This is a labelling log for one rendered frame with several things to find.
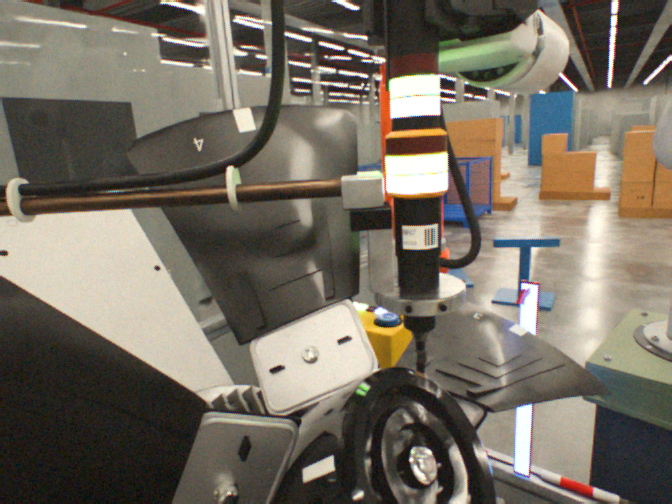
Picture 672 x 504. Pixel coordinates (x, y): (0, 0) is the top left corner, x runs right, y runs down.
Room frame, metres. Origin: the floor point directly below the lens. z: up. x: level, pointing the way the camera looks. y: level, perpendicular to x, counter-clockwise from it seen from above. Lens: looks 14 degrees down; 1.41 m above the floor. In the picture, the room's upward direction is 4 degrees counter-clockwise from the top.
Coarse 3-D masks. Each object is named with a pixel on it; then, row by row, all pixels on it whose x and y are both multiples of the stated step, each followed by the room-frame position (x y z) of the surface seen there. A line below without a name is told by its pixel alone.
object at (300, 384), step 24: (336, 312) 0.32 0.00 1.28; (264, 336) 0.32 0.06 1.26; (288, 336) 0.31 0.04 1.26; (312, 336) 0.31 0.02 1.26; (336, 336) 0.31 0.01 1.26; (360, 336) 0.30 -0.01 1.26; (264, 360) 0.31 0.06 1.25; (288, 360) 0.30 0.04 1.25; (336, 360) 0.30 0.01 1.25; (360, 360) 0.29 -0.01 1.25; (264, 384) 0.30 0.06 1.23; (288, 384) 0.29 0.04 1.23; (312, 384) 0.29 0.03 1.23; (336, 384) 0.29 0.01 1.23; (288, 408) 0.28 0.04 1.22
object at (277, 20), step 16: (272, 0) 0.32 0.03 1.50; (272, 16) 0.32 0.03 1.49; (272, 32) 0.32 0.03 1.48; (272, 48) 0.32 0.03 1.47; (272, 64) 0.32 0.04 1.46; (272, 80) 0.32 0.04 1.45; (272, 96) 0.32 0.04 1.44; (272, 112) 0.32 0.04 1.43; (272, 128) 0.32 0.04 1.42; (256, 144) 0.32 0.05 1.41; (224, 160) 0.33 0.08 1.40; (240, 160) 0.32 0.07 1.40; (128, 176) 0.33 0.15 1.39; (144, 176) 0.33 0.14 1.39; (160, 176) 0.33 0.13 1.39; (176, 176) 0.33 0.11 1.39; (192, 176) 0.32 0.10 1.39; (208, 176) 0.33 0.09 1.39; (0, 192) 0.33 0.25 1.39; (16, 192) 0.33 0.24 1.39; (32, 192) 0.33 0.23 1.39; (48, 192) 0.33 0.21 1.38; (64, 192) 0.33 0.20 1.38; (80, 192) 0.33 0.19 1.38; (16, 208) 0.33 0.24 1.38; (240, 208) 0.33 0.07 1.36
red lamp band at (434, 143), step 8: (416, 136) 0.30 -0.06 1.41; (424, 136) 0.30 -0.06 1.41; (432, 136) 0.30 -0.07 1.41; (440, 136) 0.30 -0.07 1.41; (392, 144) 0.31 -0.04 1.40; (400, 144) 0.30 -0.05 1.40; (408, 144) 0.30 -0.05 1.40; (416, 144) 0.30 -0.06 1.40; (424, 144) 0.30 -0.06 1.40; (432, 144) 0.30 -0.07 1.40; (440, 144) 0.30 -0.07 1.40; (392, 152) 0.31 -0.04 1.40; (400, 152) 0.30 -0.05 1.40; (408, 152) 0.30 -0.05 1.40; (416, 152) 0.30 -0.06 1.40; (424, 152) 0.30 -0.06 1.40; (432, 152) 0.30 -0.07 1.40
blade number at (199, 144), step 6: (204, 132) 0.44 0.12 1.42; (186, 138) 0.43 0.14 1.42; (192, 138) 0.43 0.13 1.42; (198, 138) 0.43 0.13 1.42; (204, 138) 0.43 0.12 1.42; (192, 144) 0.43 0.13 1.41; (198, 144) 0.43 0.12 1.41; (204, 144) 0.43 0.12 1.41; (210, 144) 0.43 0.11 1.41; (192, 150) 0.42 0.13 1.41; (198, 150) 0.42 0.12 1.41; (204, 150) 0.42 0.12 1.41; (210, 150) 0.42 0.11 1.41; (198, 156) 0.42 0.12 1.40
